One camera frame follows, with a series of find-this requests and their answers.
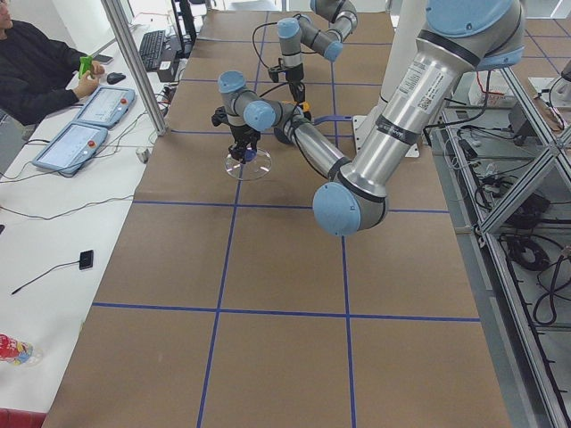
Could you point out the blue teach pendant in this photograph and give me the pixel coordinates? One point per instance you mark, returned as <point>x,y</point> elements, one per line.
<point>71,148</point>
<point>106,106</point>

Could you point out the aluminium frame post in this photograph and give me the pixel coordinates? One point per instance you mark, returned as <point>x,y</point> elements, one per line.
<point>119,23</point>

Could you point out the small black square device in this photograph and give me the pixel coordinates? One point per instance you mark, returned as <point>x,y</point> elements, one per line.
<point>86,259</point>

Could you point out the dark blue saucepan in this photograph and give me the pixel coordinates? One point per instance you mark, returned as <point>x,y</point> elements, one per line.
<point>333,119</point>

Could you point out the upper blue teach pendant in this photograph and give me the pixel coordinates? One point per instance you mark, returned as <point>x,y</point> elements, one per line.
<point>106,106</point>

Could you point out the person in black sweater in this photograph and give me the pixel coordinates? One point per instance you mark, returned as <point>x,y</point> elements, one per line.
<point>35,71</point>

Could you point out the red patterned plastic bag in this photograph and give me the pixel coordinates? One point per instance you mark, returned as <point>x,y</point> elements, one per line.
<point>19,353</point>

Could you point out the green handheld object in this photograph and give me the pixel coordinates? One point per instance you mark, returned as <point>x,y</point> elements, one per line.
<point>85,65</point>

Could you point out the glass pot lid blue knob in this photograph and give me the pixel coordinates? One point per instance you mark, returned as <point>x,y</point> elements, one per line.
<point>259,165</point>

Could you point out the black computer keyboard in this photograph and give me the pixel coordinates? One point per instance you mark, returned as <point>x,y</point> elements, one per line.
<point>150,49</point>

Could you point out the lower blue teach pendant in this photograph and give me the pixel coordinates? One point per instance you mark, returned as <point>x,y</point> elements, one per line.
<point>71,148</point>

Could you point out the black computer mouse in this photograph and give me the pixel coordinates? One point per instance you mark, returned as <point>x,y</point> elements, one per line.
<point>114,78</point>

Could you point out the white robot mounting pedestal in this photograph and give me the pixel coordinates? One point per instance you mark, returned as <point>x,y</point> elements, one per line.
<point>408,18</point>

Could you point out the aluminium side rack frame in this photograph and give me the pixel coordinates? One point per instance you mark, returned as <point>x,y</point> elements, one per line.
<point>506,140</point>

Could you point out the black smartphone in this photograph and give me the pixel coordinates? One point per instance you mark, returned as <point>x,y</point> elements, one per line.
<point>103,59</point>

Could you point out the person's hand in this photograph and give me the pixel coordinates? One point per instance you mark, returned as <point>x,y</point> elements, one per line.
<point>89,81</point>

